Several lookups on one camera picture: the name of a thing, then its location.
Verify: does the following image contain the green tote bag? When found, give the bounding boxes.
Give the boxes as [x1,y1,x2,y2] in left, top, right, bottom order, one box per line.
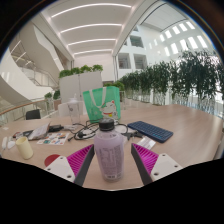
[82,85,122,124]

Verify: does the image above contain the colourful sticker sheet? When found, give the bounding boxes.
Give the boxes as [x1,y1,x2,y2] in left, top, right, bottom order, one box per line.
[36,132,70,146]

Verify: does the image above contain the ceiling light strips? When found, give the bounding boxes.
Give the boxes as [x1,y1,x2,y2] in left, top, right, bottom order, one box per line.
[49,2,134,56]

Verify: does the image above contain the purple drink bottle black cap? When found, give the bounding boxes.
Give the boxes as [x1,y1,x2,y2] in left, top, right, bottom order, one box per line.
[93,117,126,183]

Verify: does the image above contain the brown planter with green plants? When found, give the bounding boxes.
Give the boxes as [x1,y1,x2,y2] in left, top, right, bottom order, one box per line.
[43,89,63,111]

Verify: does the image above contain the black chair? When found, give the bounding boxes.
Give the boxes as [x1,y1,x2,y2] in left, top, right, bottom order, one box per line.
[25,108,42,121]

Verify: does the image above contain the white power adapter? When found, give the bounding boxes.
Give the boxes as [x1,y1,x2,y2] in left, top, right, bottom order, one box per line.
[63,123,80,131]

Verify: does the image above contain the flat round red coaster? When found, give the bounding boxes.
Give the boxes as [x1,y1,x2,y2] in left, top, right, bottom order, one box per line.
[44,153,62,168]

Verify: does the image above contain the small white charger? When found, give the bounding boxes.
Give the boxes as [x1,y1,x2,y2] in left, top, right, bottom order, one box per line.
[0,136,8,150]

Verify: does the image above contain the clear plastic water bottle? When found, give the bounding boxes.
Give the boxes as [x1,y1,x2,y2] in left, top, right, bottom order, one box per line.
[67,93,82,126]

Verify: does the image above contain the white computer mouse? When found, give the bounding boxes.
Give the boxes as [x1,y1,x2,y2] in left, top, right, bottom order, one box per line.
[6,140,17,150]

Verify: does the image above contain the dark blue keyboard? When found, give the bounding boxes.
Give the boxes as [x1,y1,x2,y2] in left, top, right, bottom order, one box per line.
[126,120,175,144]

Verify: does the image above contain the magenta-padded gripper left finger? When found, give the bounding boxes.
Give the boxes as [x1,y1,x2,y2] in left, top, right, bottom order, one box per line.
[43,143,95,187]

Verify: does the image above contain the row of green potted plants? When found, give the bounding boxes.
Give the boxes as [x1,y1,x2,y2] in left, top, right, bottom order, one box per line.
[103,49,224,118]

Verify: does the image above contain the white flat packet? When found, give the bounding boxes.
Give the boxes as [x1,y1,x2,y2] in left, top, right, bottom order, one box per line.
[135,135,157,151]

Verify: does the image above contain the black power bank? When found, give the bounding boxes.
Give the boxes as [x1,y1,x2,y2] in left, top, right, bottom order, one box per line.
[48,123,65,133]

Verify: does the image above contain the white cabinet with plants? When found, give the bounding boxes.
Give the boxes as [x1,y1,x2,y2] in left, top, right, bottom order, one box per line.
[58,64,104,104]

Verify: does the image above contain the glass balustrade wooden handrail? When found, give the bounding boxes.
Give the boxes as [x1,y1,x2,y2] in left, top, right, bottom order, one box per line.
[0,98,56,128]

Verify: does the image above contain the pale yellow mug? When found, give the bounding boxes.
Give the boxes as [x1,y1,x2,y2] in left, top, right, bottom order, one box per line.
[15,136,35,160]

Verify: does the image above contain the black flat folder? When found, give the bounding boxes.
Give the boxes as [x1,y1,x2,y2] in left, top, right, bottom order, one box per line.
[18,129,34,138]

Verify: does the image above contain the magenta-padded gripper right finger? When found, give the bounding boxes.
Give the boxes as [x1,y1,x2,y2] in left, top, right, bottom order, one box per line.
[130,143,184,186]

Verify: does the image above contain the white chair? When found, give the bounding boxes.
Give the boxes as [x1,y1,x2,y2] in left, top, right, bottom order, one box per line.
[57,101,84,118]

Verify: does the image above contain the black cable bundle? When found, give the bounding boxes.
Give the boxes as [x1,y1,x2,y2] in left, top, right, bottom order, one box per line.
[67,119,144,142]

